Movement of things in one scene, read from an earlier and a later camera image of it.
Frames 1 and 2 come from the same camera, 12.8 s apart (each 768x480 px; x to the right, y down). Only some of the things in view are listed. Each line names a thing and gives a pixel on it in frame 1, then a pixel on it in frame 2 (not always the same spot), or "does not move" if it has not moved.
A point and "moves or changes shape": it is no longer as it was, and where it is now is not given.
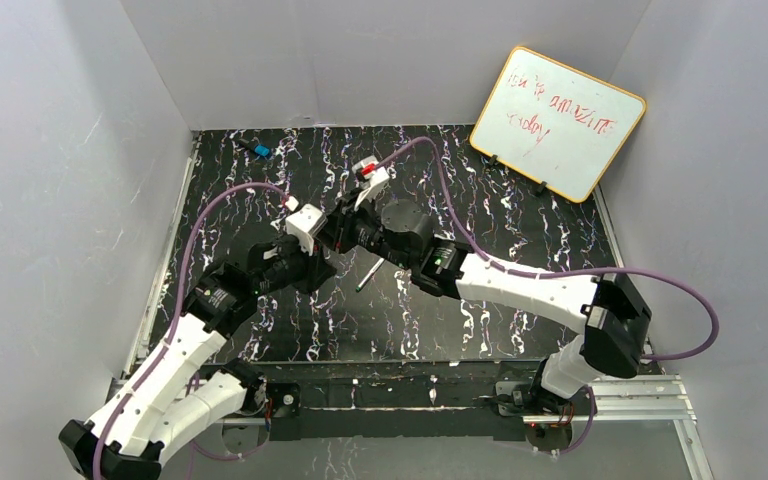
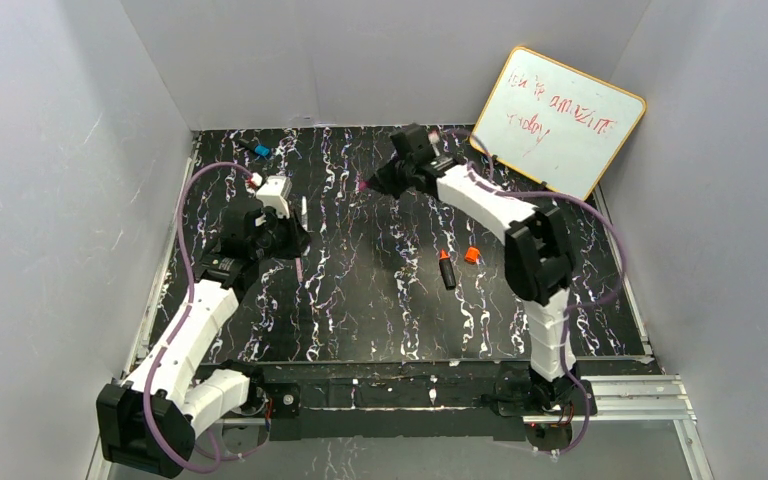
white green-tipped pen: (368, 276) moves or changes shape
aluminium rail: (651, 398) does not move
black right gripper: (346, 221) → (389, 176)
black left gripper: (314, 266) → (284, 238)
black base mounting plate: (399, 401) does not move
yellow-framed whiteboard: (556, 125) does not move
